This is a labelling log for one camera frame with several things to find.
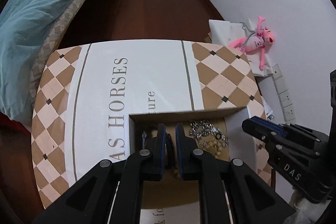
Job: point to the white cardboard box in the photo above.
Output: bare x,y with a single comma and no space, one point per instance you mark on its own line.
179,186

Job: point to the white plastic bag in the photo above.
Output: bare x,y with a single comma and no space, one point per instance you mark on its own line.
268,111

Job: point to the blue duvet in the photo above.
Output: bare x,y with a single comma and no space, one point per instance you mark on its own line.
25,24

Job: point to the black smart band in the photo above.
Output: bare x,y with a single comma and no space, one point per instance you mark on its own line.
169,159

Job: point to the bed with patterned mattress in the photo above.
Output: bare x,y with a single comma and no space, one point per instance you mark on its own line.
51,43

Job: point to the white power strip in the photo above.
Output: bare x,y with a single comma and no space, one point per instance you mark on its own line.
283,95

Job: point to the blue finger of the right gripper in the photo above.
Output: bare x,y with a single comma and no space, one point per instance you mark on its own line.
268,126

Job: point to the pink panther plush toy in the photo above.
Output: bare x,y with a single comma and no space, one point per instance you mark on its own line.
256,40

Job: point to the patterned tablecloth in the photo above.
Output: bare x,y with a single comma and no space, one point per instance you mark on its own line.
87,95

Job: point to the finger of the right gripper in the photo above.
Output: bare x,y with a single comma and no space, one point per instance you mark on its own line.
249,128

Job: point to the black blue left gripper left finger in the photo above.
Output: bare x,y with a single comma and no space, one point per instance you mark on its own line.
111,192

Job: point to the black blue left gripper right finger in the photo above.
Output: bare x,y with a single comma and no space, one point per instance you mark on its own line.
229,191

